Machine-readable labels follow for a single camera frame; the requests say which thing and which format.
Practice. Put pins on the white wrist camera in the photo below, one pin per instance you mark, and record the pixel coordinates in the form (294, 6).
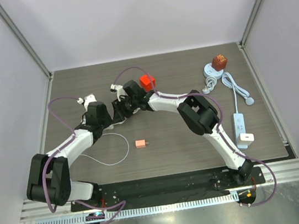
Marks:
(118, 90)
(86, 100)

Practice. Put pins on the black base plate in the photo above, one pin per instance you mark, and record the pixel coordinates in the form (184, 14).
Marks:
(171, 189)

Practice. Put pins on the white cube charger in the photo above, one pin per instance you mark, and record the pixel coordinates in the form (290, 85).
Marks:
(246, 139)

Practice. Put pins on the aluminium frame post left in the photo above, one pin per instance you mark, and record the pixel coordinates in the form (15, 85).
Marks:
(23, 42)

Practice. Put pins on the white slotted cable duct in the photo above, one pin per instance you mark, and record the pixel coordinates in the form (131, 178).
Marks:
(95, 217)

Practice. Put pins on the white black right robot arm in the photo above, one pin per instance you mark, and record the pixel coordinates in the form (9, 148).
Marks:
(200, 116)

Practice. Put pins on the round light blue socket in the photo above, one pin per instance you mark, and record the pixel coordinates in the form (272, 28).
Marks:
(209, 71)

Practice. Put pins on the aluminium frame post right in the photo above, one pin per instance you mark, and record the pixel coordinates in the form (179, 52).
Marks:
(258, 2)

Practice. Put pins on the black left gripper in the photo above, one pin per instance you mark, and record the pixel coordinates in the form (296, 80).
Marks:
(108, 121)

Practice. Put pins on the light blue power strip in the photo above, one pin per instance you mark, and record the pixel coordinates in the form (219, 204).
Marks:
(239, 127)

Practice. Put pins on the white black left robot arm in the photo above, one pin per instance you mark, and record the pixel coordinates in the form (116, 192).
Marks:
(49, 176)

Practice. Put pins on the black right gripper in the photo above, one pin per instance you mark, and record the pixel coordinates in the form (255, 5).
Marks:
(118, 109)

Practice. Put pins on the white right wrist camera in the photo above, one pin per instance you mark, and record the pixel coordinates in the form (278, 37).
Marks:
(118, 90)

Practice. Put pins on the pink plug adapter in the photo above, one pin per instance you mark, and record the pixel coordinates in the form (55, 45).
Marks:
(141, 143)

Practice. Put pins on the dark red cube adapter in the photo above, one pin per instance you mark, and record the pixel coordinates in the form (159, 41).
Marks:
(219, 62)

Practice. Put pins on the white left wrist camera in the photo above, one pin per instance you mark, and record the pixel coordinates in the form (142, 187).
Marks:
(86, 100)

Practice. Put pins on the aluminium rail front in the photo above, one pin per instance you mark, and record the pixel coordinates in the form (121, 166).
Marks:
(284, 171)

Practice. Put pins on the orange-red cube socket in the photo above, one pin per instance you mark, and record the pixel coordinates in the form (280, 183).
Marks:
(147, 82)

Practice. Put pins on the aluminium frame post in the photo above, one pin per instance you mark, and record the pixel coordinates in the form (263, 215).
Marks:
(258, 2)
(23, 42)

